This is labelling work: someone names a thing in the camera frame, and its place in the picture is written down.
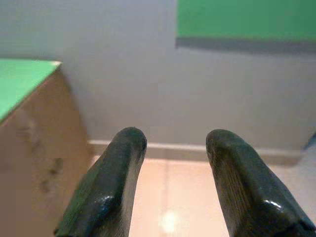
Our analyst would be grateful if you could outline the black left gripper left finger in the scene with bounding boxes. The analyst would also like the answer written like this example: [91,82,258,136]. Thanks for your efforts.
[54,126,148,237]

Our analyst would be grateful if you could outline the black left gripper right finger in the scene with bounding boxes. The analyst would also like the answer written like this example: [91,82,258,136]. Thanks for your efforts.
[205,128,316,237]

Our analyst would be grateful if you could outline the green table cover board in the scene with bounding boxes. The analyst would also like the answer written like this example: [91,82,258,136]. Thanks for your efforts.
[0,58,62,124]

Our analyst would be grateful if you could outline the green wall board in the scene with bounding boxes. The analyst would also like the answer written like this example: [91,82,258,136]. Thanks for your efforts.
[175,0,316,49]

